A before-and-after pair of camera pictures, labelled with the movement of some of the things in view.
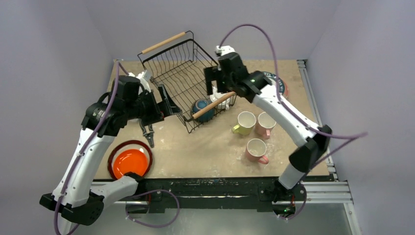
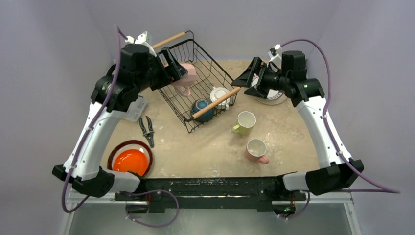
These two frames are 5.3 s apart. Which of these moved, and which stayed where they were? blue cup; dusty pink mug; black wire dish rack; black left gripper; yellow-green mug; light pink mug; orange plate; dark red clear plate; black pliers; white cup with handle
Moved: light pink mug; black left gripper
Stayed: dark red clear plate; dusty pink mug; black pliers; black wire dish rack; white cup with handle; orange plate; yellow-green mug; blue cup
